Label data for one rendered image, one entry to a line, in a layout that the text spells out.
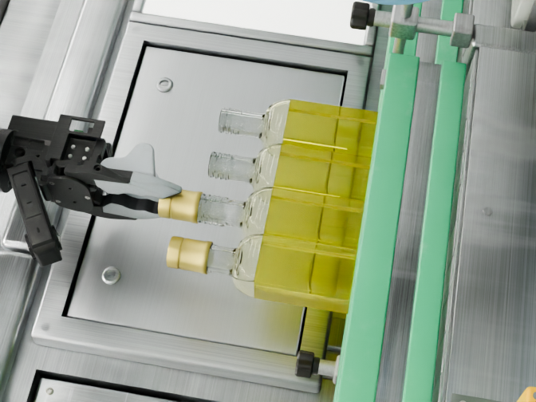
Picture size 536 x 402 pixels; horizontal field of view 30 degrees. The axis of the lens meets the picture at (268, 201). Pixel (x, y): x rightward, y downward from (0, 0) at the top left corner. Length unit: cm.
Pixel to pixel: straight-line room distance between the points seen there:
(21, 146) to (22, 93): 27
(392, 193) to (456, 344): 16
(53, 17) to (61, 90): 16
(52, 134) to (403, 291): 45
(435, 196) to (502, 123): 10
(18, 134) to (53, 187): 8
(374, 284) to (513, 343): 13
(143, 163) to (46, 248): 14
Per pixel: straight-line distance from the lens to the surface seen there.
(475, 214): 94
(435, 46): 119
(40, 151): 114
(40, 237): 108
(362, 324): 90
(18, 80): 143
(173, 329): 118
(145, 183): 107
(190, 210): 108
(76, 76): 137
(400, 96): 102
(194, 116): 131
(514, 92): 102
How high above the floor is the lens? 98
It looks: 5 degrees up
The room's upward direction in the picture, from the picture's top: 81 degrees counter-clockwise
